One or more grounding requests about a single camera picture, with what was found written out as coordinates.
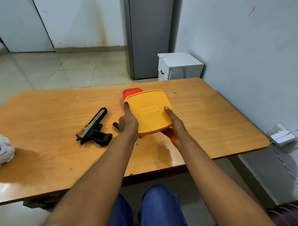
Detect person's right hand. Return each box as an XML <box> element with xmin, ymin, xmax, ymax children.
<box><xmin>161</xmin><ymin>106</ymin><xmax>192</xmax><ymax>149</ymax></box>

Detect person's left hand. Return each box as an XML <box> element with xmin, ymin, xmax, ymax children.
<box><xmin>118</xmin><ymin>102</ymin><xmax>139</xmax><ymax>138</ymax></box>

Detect yellow square plastic container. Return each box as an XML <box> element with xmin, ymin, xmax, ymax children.
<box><xmin>124</xmin><ymin>89</ymin><xmax>173</xmax><ymax>138</ymax></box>

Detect person's right forearm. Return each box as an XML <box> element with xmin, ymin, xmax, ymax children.
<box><xmin>176</xmin><ymin>136</ymin><xmax>276</xmax><ymax>226</ymax></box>

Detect person's left forearm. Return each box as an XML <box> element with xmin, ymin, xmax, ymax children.
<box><xmin>43</xmin><ymin>127</ymin><xmax>139</xmax><ymax>226</ymax></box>

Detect red plastic container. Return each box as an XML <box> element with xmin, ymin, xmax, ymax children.
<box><xmin>122</xmin><ymin>88</ymin><xmax>144</xmax><ymax>102</ymax></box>

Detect black and yellow screwdriver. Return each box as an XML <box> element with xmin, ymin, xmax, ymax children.
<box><xmin>113</xmin><ymin>122</ymin><xmax>139</xmax><ymax>146</ymax></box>

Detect black and gold toy pistol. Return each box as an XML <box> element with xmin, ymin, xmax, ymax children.
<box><xmin>76</xmin><ymin>107</ymin><xmax>113</xmax><ymax>147</ymax></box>

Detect white bedside cabinet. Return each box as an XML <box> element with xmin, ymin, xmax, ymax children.
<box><xmin>158</xmin><ymin>52</ymin><xmax>204</xmax><ymax>81</ymax></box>

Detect grey refrigerator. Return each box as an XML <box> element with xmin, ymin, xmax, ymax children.
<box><xmin>123</xmin><ymin>0</ymin><xmax>174</xmax><ymax>80</ymax></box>

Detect person's blue jeans legs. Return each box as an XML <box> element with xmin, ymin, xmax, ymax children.
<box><xmin>108</xmin><ymin>184</ymin><xmax>188</xmax><ymax>226</ymax></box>

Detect white power adapter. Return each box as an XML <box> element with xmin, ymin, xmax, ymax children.
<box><xmin>270</xmin><ymin>130</ymin><xmax>296</xmax><ymax>147</ymax></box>

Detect white cloth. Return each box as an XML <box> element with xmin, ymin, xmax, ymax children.
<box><xmin>0</xmin><ymin>134</ymin><xmax>15</xmax><ymax>167</ymax></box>

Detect white door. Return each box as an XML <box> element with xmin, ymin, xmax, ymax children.
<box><xmin>0</xmin><ymin>0</ymin><xmax>55</xmax><ymax>53</ymax></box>

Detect purple striped fabric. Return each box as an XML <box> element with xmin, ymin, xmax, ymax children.
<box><xmin>267</xmin><ymin>202</ymin><xmax>298</xmax><ymax>226</ymax></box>

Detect white cable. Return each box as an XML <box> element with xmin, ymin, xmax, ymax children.
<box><xmin>271</xmin><ymin>129</ymin><xmax>298</xmax><ymax>184</ymax></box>

